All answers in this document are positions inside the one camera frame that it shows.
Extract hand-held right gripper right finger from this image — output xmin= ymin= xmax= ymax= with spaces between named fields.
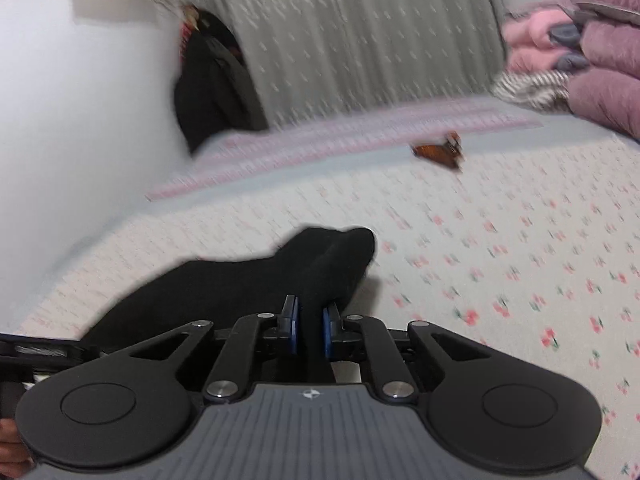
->
xmin=322 ymin=302 xmax=493 ymax=405

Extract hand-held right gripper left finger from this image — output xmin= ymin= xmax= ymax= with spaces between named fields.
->
xmin=127 ymin=294 xmax=301 ymax=405

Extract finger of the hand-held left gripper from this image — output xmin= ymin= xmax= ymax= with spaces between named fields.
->
xmin=0 ymin=332 xmax=108 ymax=363

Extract black pants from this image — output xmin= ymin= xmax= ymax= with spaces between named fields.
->
xmin=80 ymin=227 xmax=377 ymax=386

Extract person's left hand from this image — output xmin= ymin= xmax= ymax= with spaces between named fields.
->
xmin=0 ymin=420 xmax=33 ymax=467

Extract cherry print sheet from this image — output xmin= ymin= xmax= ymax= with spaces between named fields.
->
xmin=20 ymin=135 xmax=640 ymax=480

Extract pink striped blanket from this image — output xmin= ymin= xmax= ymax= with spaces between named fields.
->
xmin=145 ymin=100 xmax=543 ymax=203

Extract brown hair claw clip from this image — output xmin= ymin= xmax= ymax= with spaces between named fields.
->
xmin=410 ymin=131 xmax=466 ymax=173

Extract dark hanging clothes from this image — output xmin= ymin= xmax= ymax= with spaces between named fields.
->
xmin=172 ymin=10 xmax=268 ymax=156

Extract grey star print curtain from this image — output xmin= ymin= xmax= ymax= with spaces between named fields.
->
xmin=200 ymin=0 xmax=508 ymax=128

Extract bed with grey sheet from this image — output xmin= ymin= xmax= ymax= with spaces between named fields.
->
xmin=145 ymin=110 xmax=640 ymax=221

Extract striped folded cloth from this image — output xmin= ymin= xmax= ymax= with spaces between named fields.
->
xmin=490 ymin=69 xmax=573 ymax=113

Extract red hanging ornament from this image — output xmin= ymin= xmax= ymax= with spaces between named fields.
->
xmin=177 ymin=4 xmax=203 ymax=48

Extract pink folded clothes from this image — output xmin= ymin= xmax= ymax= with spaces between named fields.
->
xmin=501 ymin=10 xmax=581 ymax=73

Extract grey blue folded garment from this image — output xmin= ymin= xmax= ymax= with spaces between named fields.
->
xmin=547 ymin=22 xmax=591 ymax=71

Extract mauve and grey duvet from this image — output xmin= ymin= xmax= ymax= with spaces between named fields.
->
xmin=560 ymin=0 xmax=640 ymax=141

